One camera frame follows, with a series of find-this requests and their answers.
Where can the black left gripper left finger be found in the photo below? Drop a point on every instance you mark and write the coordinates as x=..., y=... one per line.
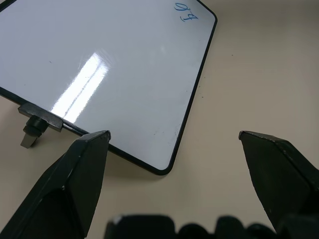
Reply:
x=74, y=179

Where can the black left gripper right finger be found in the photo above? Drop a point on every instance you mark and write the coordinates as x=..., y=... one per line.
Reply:
x=279, y=171

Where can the black whiteboard marker clip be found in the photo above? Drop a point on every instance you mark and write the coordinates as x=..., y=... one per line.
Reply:
x=37, y=119

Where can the black-framed whiteboard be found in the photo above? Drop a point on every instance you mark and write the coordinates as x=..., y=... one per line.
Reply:
x=112, y=69

